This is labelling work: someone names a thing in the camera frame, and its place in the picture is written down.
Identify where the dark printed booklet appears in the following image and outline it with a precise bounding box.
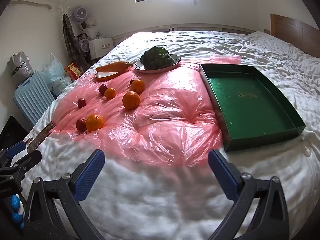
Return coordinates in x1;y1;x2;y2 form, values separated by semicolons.
26;121;55;153

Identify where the orange rimmed plate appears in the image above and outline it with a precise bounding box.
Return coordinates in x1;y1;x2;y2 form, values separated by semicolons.
94;66;127;81

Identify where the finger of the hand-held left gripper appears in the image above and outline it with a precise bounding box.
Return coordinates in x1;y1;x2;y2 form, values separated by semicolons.
0;150;42;178
0;141;27;166

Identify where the wooden headboard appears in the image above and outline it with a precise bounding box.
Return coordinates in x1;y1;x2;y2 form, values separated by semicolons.
270;14;320;40

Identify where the white paper bag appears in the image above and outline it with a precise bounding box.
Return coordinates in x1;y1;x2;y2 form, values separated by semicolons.
89;37;114;60

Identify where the large orange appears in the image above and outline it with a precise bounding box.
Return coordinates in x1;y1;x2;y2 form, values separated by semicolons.
122;91;141;110

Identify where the beige wall duct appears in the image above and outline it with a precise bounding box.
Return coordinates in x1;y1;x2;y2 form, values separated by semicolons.
9;0;53;10

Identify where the small orange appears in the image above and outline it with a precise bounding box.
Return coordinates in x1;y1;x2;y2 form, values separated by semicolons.
104;87;117;100

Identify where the grey plaid scarf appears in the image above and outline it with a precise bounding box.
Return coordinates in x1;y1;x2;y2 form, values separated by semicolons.
62;14;84;70

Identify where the pink plastic sheet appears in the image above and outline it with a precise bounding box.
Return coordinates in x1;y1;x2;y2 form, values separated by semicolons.
50;55;242;168

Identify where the person's left hand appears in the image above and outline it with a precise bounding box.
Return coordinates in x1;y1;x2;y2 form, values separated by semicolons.
10;194;25;230

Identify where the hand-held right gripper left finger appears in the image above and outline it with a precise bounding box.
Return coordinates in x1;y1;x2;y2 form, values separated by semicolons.
24;149;105;240

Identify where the white coat rack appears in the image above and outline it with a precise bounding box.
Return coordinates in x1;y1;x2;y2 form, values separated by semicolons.
54;1;68;18

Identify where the pale blue plastic bag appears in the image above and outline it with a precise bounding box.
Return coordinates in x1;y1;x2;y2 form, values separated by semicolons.
42;53;66;85

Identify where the white plastic bag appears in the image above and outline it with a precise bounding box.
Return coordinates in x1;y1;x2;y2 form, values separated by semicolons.
85;16;105;40

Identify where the green leafy vegetable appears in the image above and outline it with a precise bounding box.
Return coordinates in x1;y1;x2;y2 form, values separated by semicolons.
140;46;174;70

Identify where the white panelled bed frame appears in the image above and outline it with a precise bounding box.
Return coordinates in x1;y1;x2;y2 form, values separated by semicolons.
111;24;253;45

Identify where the white striped rim plate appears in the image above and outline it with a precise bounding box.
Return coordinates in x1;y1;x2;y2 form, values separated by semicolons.
133;54;181;74

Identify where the yellow and red box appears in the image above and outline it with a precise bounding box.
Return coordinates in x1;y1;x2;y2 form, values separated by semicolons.
65;62;83;81

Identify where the dark red apple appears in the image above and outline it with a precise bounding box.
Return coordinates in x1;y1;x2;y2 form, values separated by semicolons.
76;118;87;132

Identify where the green tray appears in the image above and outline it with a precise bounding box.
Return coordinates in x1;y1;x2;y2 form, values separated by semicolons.
199;63;306;152

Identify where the light blue suitcase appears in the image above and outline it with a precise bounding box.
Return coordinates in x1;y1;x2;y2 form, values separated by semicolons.
14;71;56;125

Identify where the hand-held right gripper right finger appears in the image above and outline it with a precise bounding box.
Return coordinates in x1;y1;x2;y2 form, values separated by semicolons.
207;149;293;240

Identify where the black case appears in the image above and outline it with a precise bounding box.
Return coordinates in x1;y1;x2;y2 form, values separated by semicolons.
0;115;29;150

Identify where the carrot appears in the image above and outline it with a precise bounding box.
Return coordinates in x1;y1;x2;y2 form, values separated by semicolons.
95;61;134;73

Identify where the clear plastic bag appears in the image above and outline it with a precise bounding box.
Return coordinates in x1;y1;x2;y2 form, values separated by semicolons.
52;77;73;98

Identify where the grey printed bag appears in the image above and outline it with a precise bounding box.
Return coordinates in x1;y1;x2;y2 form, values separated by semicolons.
9;51;35;88

